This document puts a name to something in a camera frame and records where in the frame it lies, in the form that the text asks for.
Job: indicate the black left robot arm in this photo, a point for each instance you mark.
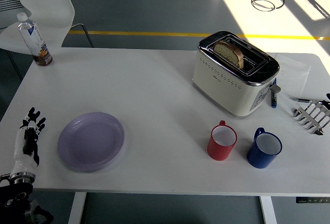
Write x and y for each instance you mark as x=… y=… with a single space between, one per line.
x=15 y=193

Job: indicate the white table leg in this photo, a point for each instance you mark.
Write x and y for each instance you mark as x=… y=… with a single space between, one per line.
x=76 y=208
x=268 y=211

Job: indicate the plastic drink bottle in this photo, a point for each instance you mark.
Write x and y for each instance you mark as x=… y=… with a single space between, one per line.
x=32 y=38

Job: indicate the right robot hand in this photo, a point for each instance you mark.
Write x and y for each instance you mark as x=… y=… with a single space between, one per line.
x=328 y=96

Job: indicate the metal toast rack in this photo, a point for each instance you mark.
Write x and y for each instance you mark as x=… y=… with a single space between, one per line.
x=308 y=120

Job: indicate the red mug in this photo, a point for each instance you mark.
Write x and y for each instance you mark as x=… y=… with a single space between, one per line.
x=219 y=151

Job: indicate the cream and black toaster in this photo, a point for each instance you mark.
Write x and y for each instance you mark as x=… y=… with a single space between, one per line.
x=221 y=84

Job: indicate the purple plate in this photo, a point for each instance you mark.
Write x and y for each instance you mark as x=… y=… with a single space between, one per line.
x=90 y=142

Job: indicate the blue marker pen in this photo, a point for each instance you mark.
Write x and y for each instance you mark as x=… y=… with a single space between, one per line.
x=273 y=98

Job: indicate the blue mug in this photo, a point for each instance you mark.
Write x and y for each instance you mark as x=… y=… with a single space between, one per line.
x=259 y=158

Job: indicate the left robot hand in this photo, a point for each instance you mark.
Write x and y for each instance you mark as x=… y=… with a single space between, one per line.
x=23 y=160

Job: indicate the silver pen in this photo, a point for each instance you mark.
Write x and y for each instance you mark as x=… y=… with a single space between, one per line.
x=303 y=100

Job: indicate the bread slice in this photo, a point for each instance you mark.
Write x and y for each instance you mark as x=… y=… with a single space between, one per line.
x=230 y=52

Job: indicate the black table control panel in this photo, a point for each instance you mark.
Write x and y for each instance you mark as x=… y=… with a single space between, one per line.
x=312 y=200

